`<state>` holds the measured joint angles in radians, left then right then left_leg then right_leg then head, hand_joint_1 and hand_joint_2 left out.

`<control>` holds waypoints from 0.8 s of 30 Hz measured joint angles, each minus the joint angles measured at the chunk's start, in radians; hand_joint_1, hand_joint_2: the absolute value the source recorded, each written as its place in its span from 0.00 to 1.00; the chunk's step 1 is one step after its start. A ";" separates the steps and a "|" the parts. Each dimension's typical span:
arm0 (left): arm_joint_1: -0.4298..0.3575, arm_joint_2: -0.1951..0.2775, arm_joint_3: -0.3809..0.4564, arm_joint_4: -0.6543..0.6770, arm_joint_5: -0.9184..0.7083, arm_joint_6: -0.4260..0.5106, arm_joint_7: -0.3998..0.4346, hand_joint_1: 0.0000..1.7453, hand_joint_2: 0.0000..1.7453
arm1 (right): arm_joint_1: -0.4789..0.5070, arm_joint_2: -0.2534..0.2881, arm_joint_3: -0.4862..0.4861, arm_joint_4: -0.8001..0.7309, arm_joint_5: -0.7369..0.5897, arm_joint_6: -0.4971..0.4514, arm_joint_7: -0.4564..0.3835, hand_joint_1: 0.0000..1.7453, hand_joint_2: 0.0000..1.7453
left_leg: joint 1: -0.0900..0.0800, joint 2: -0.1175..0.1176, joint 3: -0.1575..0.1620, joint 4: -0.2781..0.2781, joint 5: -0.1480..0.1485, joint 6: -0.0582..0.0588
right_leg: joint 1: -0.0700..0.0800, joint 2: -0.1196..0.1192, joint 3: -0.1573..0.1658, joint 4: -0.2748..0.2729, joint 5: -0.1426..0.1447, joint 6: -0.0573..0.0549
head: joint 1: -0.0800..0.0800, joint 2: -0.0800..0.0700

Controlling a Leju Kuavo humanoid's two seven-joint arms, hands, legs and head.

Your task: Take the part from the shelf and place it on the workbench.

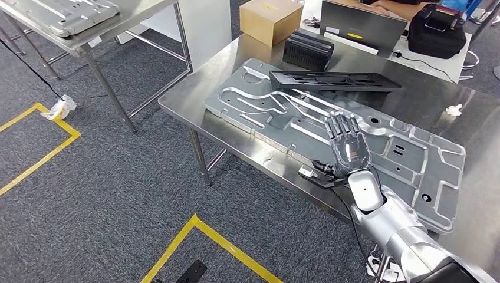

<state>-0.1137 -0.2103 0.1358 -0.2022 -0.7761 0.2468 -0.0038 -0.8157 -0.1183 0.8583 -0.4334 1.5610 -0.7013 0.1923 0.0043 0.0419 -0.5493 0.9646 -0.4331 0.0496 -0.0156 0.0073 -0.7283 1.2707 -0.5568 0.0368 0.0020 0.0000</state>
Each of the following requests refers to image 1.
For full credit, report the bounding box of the stainless steel workbench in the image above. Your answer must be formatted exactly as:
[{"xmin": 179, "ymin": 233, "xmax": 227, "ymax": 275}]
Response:
[{"xmin": 157, "ymin": 33, "xmax": 500, "ymax": 283}]

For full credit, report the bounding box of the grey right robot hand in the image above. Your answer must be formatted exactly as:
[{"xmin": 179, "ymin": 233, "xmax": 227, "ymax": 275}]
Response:
[{"xmin": 312, "ymin": 111, "xmax": 374, "ymax": 179}]

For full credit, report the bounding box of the grey stamped metal plate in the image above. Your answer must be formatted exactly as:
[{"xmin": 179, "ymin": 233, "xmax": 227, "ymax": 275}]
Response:
[{"xmin": 4, "ymin": 0, "xmax": 121, "ymax": 38}]

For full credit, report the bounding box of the crumpled clear plastic wrap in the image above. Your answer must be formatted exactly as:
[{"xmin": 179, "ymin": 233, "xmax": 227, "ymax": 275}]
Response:
[{"xmin": 40, "ymin": 94, "xmax": 78, "ymax": 121}]

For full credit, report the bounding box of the black bag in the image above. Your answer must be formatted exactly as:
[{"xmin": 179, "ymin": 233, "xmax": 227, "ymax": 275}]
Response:
[{"xmin": 407, "ymin": 3, "xmax": 468, "ymax": 60}]

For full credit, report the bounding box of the grey laptop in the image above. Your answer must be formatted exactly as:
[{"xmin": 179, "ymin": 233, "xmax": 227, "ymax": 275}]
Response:
[{"xmin": 319, "ymin": 0, "xmax": 409, "ymax": 58}]

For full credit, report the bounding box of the yellow floor tape square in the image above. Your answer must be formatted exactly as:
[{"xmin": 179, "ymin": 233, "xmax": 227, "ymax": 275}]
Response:
[
  {"xmin": 140, "ymin": 213, "xmax": 284, "ymax": 283},
  {"xmin": 0, "ymin": 102, "xmax": 81, "ymax": 198}
]

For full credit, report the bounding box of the black floor cable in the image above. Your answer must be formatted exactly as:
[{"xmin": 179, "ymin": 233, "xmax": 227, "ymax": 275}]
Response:
[{"xmin": 0, "ymin": 38, "xmax": 65, "ymax": 101}]

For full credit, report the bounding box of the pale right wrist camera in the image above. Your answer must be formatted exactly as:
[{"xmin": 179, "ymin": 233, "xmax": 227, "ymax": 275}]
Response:
[{"xmin": 298, "ymin": 164, "xmax": 347, "ymax": 189}]

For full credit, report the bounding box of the white panel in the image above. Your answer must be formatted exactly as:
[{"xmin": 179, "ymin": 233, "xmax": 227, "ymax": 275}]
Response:
[{"xmin": 116, "ymin": 0, "xmax": 232, "ymax": 73}]

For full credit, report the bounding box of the large grey metal plate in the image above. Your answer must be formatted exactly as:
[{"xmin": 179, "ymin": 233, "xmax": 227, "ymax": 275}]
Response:
[{"xmin": 204, "ymin": 57, "xmax": 467, "ymax": 235}]

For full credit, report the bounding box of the black ribbed box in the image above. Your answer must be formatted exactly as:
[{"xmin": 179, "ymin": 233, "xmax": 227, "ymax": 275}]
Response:
[{"xmin": 282, "ymin": 31, "xmax": 335, "ymax": 73}]

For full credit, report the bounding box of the black plastic panel part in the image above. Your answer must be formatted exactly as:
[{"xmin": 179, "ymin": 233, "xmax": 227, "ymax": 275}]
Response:
[{"xmin": 268, "ymin": 70, "xmax": 403, "ymax": 93}]

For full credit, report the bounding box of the black charger cable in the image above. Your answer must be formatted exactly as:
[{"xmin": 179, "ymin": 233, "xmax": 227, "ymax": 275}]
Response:
[{"xmin": 392, "ymin": 51, "xmax": 458, "ymax": 83}]

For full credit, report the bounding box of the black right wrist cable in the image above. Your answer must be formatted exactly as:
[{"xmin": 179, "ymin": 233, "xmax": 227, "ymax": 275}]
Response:
[{"xmin": 330, "ymin": 186, "xmax": 381, "ymax": 283}]

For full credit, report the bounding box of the cardboard box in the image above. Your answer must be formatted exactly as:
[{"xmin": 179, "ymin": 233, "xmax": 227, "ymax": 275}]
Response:
[{"xmin": 239, "ymin": 0, "xmax": 305, "ymax": 48}]

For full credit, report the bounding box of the stainless steel side table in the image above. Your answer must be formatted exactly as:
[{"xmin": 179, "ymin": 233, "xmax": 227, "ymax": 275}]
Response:
[{"xmin": 0, "ymin": 0, "xmax": 193, "ymax": 134}]

